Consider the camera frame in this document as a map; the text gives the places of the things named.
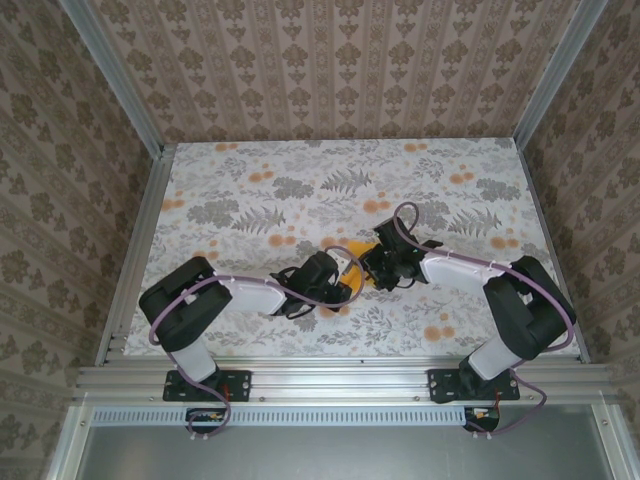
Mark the aluminium frame post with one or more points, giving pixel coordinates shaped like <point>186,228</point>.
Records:
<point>554,80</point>
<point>125,80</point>

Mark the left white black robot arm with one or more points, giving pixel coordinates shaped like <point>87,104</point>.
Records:
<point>185,310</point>

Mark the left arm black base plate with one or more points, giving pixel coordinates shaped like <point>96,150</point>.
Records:
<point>240,385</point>

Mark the aluminium table edge rail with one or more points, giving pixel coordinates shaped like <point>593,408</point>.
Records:
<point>550,240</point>
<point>142,240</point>

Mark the small black electronics board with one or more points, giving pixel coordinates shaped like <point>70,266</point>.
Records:
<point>482,417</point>
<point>202,417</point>

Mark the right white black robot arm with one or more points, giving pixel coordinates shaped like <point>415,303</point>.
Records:
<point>530,310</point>

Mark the grey sheet metal panel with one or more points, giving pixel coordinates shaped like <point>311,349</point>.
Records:
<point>340,455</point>

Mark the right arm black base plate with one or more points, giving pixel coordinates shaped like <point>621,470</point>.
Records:
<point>440,385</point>

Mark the floral patterned table mat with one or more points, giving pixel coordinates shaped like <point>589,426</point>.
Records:
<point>400,320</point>

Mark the wide aluminium extrusion beam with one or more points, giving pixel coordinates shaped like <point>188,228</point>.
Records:
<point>340,385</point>

